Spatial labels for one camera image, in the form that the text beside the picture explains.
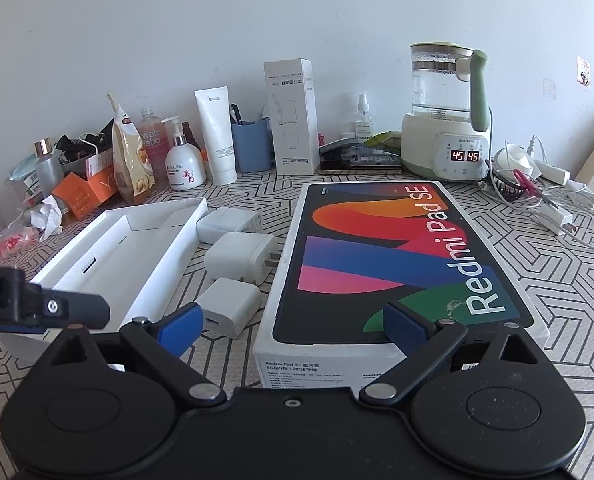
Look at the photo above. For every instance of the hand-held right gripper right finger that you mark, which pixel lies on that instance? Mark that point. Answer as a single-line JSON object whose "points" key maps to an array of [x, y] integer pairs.
{"points": [[406, 325]]}

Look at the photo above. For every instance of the pink water bottle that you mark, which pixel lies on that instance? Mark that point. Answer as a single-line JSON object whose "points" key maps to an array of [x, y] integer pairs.
{"points": [[152, 140]]}

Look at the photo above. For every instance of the colourful tablet box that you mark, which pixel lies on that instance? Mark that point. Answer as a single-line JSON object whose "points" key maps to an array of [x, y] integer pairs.
{"points": [[377, 240]]}

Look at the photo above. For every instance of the yellow snack bag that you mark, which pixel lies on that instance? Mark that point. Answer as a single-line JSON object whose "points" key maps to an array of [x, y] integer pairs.
{"points": [[132, 160]]}

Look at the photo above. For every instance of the white round device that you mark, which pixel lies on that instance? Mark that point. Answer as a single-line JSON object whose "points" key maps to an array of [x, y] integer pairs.
{"points": [[512, 157]]}

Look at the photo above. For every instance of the white power adapter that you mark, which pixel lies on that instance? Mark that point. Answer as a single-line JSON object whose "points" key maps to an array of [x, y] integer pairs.
{"points": [[552, 172]]}

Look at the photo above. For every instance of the clear spray bottle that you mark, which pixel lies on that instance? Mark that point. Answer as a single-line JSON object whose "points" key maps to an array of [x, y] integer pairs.
{"points": [[363, 122]]}

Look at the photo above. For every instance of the black pouch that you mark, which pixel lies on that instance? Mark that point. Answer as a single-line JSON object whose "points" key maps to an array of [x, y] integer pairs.
{"points": [[72, 145]]}

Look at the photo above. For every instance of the brown glass bottle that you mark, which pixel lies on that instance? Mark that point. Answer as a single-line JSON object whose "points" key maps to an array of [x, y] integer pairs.
{"points": [[189, 135]]}

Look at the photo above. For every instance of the green glass electric kettle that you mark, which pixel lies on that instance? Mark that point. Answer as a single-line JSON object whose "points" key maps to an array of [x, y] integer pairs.
{"points": [[442, 125]]}

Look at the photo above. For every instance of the red printed plastic bag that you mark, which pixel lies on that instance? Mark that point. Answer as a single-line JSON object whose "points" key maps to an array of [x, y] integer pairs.
{"points": [[9, 245]]}

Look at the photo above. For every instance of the white open box tray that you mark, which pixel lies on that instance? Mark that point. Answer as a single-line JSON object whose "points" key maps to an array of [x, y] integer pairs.
{"points": [[142, 255]]}

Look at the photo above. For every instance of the white charger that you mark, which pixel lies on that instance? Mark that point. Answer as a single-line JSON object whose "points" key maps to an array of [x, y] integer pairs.
{"points": [[234, 305], [227, 222], [237, 257]]}

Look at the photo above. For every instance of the blue face mask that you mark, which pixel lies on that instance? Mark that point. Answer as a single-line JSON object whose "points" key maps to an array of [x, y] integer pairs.
{"points": [[22, 167]]}

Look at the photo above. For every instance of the black pen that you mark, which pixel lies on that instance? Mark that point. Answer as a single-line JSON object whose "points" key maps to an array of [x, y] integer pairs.
{"points": [[236, 114]]}

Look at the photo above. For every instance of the white red carton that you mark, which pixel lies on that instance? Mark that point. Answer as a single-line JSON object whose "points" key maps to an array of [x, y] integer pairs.
{"points": [[99, 162]]}

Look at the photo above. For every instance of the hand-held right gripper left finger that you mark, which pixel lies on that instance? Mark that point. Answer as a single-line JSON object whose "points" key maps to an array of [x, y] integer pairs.
{"points": [[183, 326]]}

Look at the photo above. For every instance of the white pump bottle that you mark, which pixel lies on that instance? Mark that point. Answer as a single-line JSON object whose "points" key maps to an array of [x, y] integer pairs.
{"points": [[184, 165]]}

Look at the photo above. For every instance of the wall hook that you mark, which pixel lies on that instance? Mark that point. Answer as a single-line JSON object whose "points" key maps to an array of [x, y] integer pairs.
{"points": [[583, 70]]}

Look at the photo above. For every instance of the green packet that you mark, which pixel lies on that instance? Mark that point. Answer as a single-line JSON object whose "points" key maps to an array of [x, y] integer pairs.
{"points": [[384, 141]]}

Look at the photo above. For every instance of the red scissors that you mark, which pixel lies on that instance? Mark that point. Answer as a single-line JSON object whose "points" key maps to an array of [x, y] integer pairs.
{"points": [[529, 185]]}

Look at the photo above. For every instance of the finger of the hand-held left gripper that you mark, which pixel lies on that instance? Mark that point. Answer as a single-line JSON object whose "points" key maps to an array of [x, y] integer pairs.
{"points": [[79, 310]]}

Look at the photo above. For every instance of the blue pen holder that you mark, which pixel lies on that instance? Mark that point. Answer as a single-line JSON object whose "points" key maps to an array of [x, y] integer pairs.
{"points": [[251, 147]]}

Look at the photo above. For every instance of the black hairbrush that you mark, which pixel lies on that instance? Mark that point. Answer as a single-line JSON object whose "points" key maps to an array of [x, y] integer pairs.
{"points": [[504, 185]]}

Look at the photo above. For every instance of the grey flat device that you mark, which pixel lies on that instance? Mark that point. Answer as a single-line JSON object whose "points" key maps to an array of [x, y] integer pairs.
{"points": [[377, 159]]}

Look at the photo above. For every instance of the white cosmetic tube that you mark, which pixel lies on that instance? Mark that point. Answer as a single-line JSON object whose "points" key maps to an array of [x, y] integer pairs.
{"points": [[217, 135]]}

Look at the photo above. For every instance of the tall white carton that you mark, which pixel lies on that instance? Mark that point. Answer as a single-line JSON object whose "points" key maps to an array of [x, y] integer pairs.
{"points": [[289, 120]]}

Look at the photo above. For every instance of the crumpled white tissue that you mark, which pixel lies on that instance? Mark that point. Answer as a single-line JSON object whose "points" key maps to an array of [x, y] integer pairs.
{"points": [[47, 215]]}

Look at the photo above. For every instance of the clear glass perfume bottle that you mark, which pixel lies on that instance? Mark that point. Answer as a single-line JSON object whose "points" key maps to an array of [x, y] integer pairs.
{"points": [[49, 170]]}

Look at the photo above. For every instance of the orange box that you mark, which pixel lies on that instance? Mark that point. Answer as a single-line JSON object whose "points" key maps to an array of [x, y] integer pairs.
{"points": [[84, 192]]}

